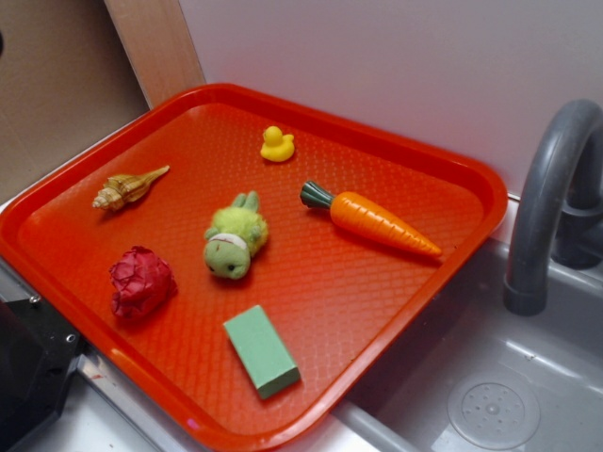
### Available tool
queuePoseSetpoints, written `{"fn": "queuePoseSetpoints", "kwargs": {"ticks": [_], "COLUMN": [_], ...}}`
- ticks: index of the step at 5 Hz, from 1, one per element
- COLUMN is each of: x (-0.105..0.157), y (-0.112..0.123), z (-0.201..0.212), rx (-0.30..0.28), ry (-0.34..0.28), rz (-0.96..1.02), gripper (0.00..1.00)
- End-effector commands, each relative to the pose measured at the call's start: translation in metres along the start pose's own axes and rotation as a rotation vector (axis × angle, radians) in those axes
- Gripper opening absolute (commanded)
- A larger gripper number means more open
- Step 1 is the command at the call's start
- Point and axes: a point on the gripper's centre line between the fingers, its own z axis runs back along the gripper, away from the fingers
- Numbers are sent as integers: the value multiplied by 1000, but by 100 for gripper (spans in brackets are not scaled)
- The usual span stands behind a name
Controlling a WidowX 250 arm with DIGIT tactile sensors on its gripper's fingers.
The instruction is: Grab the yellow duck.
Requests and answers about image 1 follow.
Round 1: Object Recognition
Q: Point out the red plastic tray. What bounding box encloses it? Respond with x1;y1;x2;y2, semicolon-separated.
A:
1;85;507;451

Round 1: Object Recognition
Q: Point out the green rectangular block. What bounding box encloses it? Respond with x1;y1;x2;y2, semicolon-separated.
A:
223;305;302;400

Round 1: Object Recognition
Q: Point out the grey toy sink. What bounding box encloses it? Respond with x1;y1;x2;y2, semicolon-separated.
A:
0;193;603;452

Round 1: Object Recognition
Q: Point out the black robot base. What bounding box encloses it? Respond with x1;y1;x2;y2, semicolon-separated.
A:
1;299;83;451

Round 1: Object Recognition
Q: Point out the orange plastic carrot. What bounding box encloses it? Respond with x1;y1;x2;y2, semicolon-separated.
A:
300;181;443;257

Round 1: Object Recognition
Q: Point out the yellow rubber duck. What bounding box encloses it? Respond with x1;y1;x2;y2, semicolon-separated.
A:
260;125;295;163

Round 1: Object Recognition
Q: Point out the red crumpled paper ball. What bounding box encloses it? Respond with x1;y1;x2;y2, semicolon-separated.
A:
109;246;178;320

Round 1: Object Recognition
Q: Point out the green plush frog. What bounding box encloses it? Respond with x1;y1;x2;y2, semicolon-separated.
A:
204;190;269;281

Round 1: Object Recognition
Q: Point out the wooden board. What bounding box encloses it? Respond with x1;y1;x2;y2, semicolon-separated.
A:
105;0;205;108

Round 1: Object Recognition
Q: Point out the tan spiral seashell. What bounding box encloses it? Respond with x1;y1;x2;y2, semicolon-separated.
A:
91;166;171;212

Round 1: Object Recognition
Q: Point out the grey plastic faucet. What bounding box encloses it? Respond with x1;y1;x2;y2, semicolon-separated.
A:
504;99;602;316

